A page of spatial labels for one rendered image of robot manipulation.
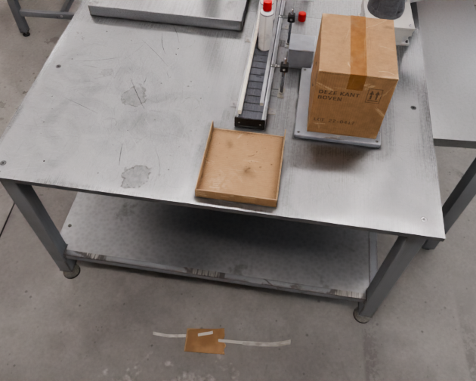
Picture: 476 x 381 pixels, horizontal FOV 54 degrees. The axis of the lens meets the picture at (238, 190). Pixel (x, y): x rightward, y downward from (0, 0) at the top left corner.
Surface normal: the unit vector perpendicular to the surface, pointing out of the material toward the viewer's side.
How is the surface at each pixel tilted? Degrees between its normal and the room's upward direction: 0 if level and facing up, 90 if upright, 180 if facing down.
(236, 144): 0
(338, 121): 90
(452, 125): 0
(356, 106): 90
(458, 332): 0
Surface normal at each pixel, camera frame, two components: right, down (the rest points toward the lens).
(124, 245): 0.02, -0.58
